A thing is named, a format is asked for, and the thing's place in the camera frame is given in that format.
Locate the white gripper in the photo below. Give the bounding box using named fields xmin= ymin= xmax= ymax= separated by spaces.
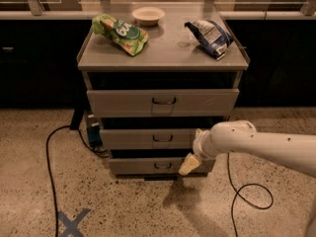
xmin=179 ymin=128 xmax=217 ymax=176

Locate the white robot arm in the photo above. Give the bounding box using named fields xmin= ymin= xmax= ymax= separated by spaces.
xmin=179 ymin=120 xmax=316 ymax=177

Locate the grey top drawer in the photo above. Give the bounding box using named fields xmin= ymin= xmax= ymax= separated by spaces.
xmin=87 ymin=89 xmax=239 ymax=118

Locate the grey drawer cabinet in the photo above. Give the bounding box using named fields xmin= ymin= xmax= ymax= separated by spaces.
xmin=78 ymin=3 xmax=249 ymax=177

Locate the blue power box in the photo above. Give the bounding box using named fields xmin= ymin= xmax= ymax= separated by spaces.
xmin=85 ymin=113 xmax=102 ymax=147

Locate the blue chip bag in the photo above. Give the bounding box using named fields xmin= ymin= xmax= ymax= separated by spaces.
xmin=185 ymin=20 xmax=234 ymax=60

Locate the blue tape cross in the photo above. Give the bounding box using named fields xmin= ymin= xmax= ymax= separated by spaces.
xmin=58 ymin=208 xmax=90 ymax=237

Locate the green chip bag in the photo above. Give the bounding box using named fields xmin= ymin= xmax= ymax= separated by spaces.
xmin=92 ymin=14 xmax=149 ymax=56

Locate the white paper bowl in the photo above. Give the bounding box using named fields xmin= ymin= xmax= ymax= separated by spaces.
xmin=132 ymin=7 xmax=165 ymax=27

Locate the dark counter cabinet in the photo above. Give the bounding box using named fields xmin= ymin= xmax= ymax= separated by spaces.
xmin=0 ymin=18 xmax=316 ymax=109

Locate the black cable right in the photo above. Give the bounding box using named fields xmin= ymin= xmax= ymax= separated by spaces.
xmin=226 ymin=151 xmax=275 ymax=237

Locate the black cable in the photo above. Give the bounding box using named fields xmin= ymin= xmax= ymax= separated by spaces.
xmin=226 ymin=151 xmax=275 ymax=237
xmin=45 ymin=124 xmax=110 ymax=237

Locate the black cable left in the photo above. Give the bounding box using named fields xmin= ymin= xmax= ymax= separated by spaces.
xmin=45 ymin=124 xmax=110 ymax=237

